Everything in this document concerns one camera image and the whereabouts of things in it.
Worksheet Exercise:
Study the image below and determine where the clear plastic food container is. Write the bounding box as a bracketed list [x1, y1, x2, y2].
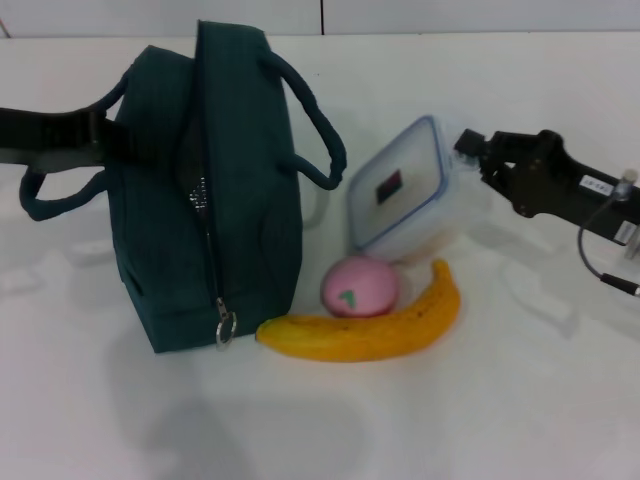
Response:
[347, 114, 481, 264]

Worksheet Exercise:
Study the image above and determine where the pink toy peach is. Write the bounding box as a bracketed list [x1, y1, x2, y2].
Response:
[319, 256, 401, 319]

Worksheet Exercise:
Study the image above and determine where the dark teal fabric lunch bag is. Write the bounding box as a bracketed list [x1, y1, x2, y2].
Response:
[19, 18, 347, 355]

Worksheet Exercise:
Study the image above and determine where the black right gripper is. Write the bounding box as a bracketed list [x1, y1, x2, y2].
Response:
[452, 128, 640, 246]

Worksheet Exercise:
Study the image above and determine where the metal zipper pull ring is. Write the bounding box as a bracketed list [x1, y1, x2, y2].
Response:
[214, 297, 239, 354]

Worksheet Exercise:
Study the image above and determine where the right gripper cable with plug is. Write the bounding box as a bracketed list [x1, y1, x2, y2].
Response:
[577, 169, 640, 299]

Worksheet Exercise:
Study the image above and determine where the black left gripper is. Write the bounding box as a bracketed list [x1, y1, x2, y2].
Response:
[0, 107, 144, 174]

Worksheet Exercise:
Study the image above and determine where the yellow banana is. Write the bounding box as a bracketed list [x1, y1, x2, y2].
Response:
[255, 258, 462, 364]

